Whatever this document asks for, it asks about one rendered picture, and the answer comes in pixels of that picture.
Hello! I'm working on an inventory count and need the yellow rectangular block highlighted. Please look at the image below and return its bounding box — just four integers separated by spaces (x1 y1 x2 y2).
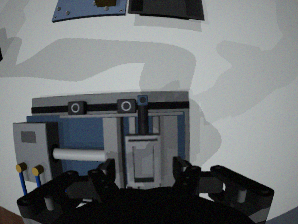
94 0 117 7

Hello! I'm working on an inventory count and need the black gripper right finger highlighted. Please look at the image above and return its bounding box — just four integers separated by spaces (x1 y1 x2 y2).
164 156 274 224

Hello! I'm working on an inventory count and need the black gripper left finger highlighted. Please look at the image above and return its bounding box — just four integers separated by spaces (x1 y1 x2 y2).
17 159 129 224

